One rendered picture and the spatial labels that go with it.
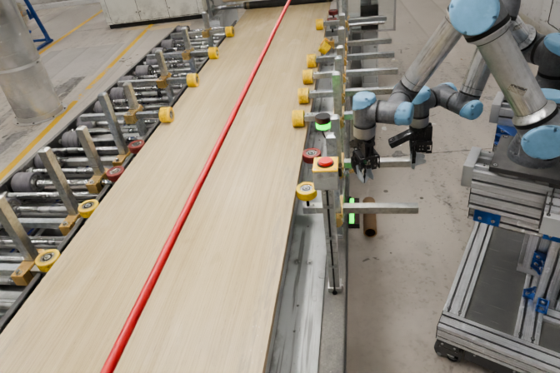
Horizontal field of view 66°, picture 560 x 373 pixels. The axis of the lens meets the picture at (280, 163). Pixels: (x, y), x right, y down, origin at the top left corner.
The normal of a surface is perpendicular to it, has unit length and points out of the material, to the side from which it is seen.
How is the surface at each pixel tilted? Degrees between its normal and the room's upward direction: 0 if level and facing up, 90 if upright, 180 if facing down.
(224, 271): 0
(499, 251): 0
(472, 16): 83
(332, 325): 0
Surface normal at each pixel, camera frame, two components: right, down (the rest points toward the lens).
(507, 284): -0.12, -0.83
